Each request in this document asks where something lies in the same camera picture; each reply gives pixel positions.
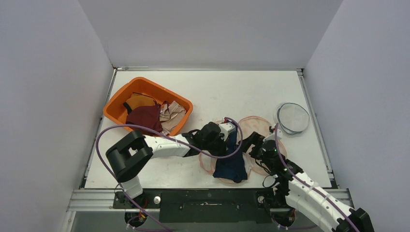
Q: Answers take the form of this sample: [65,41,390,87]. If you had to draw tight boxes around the orange plastic tub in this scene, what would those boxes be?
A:
[103,77,193,136]

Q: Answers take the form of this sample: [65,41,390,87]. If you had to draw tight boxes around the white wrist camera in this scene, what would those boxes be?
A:
[264,129,283,142]
[219,122,236,141]

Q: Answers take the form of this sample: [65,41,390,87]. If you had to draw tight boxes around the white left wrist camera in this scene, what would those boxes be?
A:
[219,122,236,141]

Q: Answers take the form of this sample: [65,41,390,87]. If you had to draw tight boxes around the floral padded bra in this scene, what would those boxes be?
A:
[198,116,272,185]

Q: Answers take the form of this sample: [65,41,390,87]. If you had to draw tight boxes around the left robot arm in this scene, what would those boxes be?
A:
[105,120,238,208]

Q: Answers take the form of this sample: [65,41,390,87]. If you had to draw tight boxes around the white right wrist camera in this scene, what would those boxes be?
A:
[264,129,283,142]

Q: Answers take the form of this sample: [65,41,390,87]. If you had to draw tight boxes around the orange bra black straps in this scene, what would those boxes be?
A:
[122,93,158,114]

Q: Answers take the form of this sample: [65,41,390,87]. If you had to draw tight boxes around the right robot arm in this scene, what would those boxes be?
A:
[238,132,374,232]

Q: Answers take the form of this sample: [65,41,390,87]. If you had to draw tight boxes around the beige crumpled garment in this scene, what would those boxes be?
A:
[159,101,186,135]

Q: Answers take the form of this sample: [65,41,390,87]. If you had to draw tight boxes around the navy blue bra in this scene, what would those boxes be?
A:
[210,126,248,183]

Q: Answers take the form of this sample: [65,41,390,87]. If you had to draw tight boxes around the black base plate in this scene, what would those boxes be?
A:
[112,188,296,226]

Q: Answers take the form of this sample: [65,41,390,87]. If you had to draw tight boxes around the dark red bra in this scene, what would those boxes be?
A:
[123,101,169,132]

